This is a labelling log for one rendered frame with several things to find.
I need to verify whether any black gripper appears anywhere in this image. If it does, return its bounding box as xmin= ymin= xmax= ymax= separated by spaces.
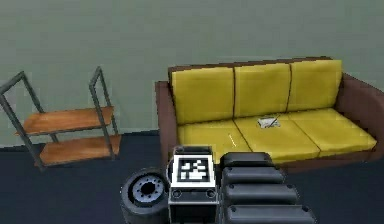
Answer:
xmin=120 ymin=167 xmax=171 ymax=224

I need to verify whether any white paper with pen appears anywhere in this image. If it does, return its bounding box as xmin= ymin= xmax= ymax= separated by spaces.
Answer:
xmin=257 ymin=115 xmax=281 ymax=130

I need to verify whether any brown sofa with yellow cushions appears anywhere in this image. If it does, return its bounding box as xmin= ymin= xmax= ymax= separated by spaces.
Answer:
xmin=154 ymin=56 xmax=384 ymax=174

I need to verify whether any wooden shelf with metal frame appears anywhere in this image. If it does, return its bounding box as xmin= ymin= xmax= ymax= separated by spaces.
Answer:
xmin=0 ymin=65 xmax=122 ymax=172

